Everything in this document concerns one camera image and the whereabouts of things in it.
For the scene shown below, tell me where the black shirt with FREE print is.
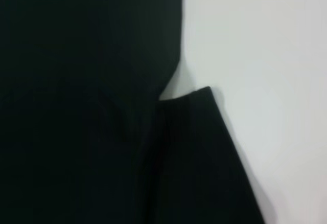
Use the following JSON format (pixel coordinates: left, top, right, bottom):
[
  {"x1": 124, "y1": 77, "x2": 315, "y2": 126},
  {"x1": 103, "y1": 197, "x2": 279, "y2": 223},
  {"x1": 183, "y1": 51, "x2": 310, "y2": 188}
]
[{"x1": 0, "y1": 0, "x2": 267, "y2": 224}]

